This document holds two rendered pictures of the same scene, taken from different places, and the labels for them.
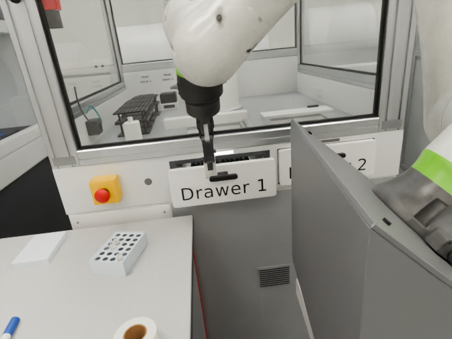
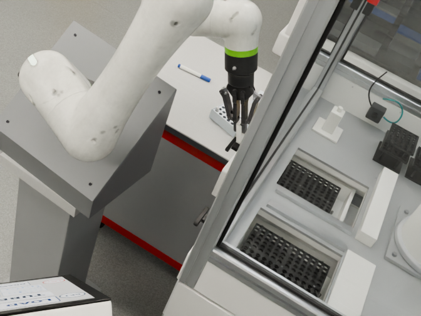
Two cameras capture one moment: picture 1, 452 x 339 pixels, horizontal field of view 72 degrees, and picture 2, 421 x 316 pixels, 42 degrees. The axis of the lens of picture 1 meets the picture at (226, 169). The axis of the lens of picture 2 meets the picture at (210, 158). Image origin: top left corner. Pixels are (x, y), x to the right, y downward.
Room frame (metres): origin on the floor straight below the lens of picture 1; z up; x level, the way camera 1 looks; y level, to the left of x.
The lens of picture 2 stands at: (1.03, -1.25, 1.94)
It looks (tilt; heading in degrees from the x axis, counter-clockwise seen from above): 41 degrees down; 105
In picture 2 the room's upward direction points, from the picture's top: 23 degrees clockwise
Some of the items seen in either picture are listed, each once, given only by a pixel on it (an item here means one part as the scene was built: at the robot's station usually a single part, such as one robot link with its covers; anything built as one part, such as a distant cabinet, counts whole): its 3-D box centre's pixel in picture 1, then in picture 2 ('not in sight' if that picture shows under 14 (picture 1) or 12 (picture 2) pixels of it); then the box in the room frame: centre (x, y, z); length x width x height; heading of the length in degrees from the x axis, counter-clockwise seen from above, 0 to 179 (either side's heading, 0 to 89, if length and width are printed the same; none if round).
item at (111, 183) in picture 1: (105, 190); not in sight; (0.81, 0.34, 0.88); 0.07 x 0.05 x 0.07; 93
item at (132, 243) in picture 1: (120, 251); (230, 119); (0.64, 0.28, 0.78); 0.12 x 0.08 x 0.04; 168
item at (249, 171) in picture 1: (223, 182); (239, 158); (0.78, 0.01, 0.87); 0.29 x 0.02 x 0.11; 93
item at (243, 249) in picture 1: (233, 224); not in sight; (1.33, -0.01, 0.40); 1.03 x 0.95 x 0.80; 93
